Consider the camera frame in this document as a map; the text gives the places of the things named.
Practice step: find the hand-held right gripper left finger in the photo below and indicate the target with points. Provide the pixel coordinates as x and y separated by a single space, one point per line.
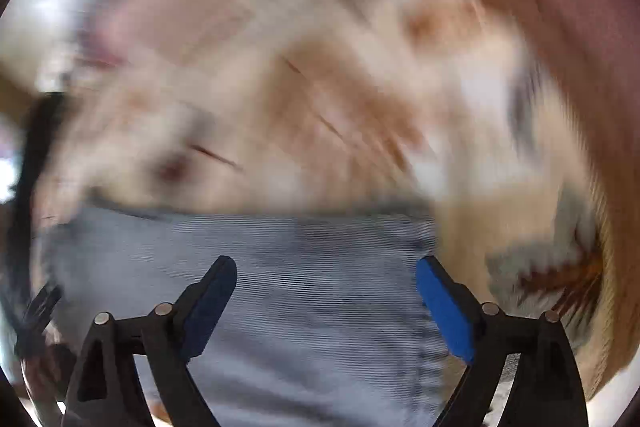
207 307

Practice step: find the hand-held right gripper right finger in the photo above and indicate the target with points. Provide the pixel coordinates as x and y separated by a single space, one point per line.
442 307

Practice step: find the blue-grey denim pants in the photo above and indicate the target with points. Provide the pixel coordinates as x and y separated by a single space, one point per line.
320 287

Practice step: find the black cloth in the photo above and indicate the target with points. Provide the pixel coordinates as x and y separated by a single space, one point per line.
30 187

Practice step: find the printed leaf pattern blanket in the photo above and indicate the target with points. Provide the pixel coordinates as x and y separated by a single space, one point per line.
300 107

